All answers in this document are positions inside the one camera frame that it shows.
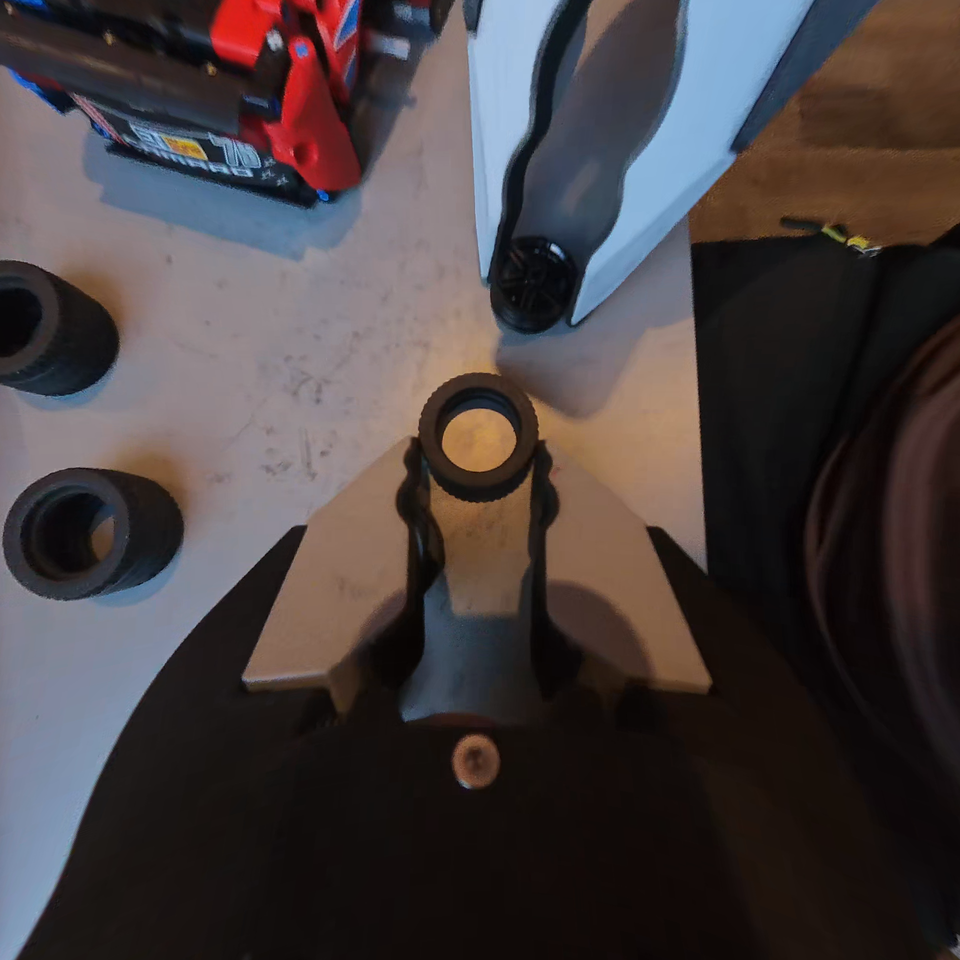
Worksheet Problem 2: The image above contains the black toy tire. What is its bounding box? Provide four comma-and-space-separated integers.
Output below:
0, 259, 121, 397
417, 372, 540, 502
2, 467, 186, 601

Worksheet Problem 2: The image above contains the black toy wheel rim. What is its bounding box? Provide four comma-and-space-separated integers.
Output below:
489, 236, 580, 335

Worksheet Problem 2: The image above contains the yellow black cord pull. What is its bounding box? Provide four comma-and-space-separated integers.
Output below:
780, 216, 882, 258

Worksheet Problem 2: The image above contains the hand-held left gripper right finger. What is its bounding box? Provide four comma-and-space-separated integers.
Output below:
525, 441, 714, 702

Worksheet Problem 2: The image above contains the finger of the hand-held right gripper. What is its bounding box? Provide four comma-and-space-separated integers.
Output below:
570, 0, 817, 327
466, 0, 573, 285

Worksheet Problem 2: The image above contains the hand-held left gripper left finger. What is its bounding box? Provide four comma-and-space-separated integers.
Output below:
241, 437, 445, 714

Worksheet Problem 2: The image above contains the person's brown garment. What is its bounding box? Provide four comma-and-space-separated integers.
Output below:
690, 225, 960, 960

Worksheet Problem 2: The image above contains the white brick race car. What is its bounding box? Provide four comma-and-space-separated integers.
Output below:
0, 0, 455, 210

